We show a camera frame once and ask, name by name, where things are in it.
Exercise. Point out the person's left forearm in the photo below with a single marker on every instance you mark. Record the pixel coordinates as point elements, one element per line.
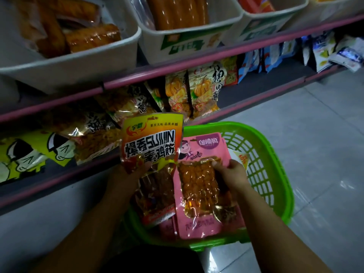
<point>91,230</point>

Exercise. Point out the pink-edged shelf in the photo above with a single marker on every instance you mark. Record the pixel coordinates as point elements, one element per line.
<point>261,79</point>
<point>199,61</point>

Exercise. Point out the orange sausage pack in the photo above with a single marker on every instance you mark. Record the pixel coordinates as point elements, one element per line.
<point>177,11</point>

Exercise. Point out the white yellow blue packet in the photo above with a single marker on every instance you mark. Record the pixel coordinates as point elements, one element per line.
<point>322,51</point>

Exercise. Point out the small pink packet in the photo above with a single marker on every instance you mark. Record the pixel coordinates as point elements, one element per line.
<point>167,230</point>

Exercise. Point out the yellow cartoon face packet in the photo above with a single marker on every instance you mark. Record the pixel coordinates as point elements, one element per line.
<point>20,156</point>
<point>58,146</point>

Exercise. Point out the yellow green striped packet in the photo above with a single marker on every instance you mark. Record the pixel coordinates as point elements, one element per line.
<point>229,71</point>

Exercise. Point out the green yellow snack packet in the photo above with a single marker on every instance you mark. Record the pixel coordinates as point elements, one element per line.
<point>155,95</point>

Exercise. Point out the pink-edged lower shelf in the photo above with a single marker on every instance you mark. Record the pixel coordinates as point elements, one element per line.
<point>261,79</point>

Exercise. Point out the person's right fingers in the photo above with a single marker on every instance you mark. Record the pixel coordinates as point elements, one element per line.
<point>224,166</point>

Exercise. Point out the person's right hand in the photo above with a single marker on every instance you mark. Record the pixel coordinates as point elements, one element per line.
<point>234,177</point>

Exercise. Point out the red snack packets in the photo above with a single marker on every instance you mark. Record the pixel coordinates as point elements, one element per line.
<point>256,3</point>

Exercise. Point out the person's left thumb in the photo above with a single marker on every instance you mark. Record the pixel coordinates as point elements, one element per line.
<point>144,168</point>

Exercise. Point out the orange red snack packet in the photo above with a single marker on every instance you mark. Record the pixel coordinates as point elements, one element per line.
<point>150,133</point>

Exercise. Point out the row of blue white packets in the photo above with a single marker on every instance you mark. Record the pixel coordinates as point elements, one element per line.
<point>264,59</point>

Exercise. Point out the person's right forearm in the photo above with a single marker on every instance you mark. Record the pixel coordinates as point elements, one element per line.
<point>273,230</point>

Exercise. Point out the person's left hand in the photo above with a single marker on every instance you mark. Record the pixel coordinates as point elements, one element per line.
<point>122,184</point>

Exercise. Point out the pumpkin print snack packet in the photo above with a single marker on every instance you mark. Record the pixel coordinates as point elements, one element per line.
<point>177,96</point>
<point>206,88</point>

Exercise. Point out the green plastic shopping basket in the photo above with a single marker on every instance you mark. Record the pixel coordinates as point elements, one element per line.
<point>270,179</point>

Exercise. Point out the pink-edged upper shelf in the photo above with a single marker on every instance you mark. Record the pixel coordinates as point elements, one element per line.
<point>199,61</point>

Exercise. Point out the brown sausage packs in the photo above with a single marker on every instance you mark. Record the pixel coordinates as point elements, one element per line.
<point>57,28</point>

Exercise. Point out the white blue crumpled packet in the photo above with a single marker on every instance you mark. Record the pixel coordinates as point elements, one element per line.
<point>348,55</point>

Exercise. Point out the golden noodle snack packet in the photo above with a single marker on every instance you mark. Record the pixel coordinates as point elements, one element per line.
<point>96,146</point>
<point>125,103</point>
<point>91,123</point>

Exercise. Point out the large white plastic bin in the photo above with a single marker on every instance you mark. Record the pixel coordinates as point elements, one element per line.
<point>85,68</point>

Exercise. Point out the pink snack packet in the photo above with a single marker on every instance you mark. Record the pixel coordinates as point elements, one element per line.
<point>199,193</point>

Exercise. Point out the white bin with green label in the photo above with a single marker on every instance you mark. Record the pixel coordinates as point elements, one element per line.
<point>187,39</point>
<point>261,24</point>

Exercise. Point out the plain white plastic bin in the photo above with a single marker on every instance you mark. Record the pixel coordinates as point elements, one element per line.
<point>335,9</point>

